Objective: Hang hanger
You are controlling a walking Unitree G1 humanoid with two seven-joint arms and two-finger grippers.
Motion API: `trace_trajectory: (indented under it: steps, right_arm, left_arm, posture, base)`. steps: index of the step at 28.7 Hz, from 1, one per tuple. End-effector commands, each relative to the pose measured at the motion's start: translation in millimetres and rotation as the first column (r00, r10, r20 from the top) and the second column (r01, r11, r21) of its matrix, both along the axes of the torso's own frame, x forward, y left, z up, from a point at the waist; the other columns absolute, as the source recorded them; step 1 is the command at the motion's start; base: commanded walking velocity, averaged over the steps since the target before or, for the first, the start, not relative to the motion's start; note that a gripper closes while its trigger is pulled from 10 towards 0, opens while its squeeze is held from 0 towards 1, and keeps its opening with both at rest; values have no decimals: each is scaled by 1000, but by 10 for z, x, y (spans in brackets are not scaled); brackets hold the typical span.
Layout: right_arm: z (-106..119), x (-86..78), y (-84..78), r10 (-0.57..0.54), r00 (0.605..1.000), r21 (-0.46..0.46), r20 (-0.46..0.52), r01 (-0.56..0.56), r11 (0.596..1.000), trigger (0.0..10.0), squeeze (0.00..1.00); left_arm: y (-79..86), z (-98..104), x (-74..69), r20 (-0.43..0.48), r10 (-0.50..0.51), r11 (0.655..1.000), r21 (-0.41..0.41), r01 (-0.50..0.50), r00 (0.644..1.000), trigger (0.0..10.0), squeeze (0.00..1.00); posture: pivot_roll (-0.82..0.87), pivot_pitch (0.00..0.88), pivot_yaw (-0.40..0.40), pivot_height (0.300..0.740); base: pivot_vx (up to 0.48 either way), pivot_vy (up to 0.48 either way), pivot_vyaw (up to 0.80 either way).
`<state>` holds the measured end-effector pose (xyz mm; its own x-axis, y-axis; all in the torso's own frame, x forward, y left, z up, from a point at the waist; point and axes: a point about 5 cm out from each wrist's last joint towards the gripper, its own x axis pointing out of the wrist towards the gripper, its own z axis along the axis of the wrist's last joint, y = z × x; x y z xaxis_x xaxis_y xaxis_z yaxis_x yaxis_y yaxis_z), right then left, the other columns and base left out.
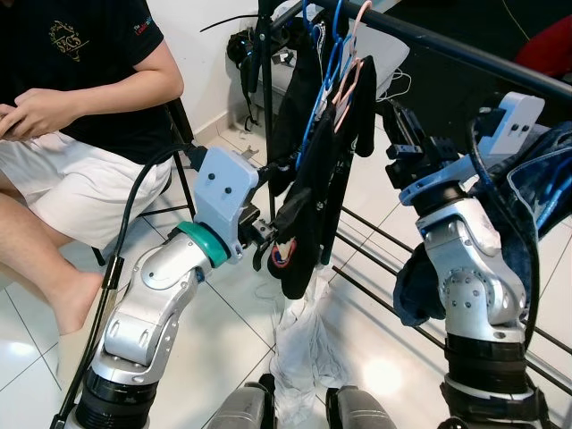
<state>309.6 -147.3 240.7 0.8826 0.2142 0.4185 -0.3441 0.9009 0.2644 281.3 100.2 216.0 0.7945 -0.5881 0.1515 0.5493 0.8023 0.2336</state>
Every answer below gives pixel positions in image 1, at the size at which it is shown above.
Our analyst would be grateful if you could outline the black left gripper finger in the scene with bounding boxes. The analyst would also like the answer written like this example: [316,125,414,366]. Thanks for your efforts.
[243,161,296,199]
[268,188,315,240]

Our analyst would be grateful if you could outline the blue denim shorts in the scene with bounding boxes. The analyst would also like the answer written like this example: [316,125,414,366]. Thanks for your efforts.
[393,121,572,329]

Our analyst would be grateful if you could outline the pink plastic hanger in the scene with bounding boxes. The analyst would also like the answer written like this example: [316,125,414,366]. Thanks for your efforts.
[331,0,374,135]

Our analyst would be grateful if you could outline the person's left hand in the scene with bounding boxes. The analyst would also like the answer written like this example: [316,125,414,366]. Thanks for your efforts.
[9,88,86,141]

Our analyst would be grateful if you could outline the black printed t-shirt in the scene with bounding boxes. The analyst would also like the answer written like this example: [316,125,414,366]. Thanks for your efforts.
[268,55,378,302]

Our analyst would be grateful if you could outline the black metal clothes rack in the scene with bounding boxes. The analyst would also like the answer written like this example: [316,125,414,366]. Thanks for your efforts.
[257,0,572,399]

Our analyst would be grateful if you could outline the black chair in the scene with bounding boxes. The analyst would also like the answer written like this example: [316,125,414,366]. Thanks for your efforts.
[94,97,199,265]

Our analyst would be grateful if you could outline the black tripod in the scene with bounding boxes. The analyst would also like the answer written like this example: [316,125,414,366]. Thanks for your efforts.
[201,11,269,104]

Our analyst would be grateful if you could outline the red cloth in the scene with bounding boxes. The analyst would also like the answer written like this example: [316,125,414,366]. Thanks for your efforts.
[514,13,572,79]

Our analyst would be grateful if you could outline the grey left robot leg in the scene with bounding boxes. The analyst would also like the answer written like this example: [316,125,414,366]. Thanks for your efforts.
[207,380,276,429]

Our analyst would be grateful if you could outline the grey robot leg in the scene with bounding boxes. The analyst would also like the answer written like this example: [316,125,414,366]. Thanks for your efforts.
[324,384,400,429]
[207,380,276,429]

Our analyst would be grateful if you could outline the grey right robot leg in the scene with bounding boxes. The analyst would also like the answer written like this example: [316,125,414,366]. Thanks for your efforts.
[324,384,400,429]

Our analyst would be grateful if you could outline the person in black shirt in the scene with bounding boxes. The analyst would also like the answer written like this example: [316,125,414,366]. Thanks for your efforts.
[0,0,186,338]

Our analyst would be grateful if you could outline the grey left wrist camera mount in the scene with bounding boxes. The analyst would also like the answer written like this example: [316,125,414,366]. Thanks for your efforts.
[190,146,262,262]

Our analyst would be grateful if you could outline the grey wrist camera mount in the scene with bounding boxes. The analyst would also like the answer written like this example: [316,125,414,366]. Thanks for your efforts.
[190,146,262,262]
[400,91,548,208]

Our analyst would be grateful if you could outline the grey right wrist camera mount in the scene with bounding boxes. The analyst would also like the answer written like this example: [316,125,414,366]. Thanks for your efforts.
[400,91,548,208]

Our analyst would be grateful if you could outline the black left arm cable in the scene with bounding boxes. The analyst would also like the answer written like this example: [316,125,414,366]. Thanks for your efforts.
[52,143,199,429]

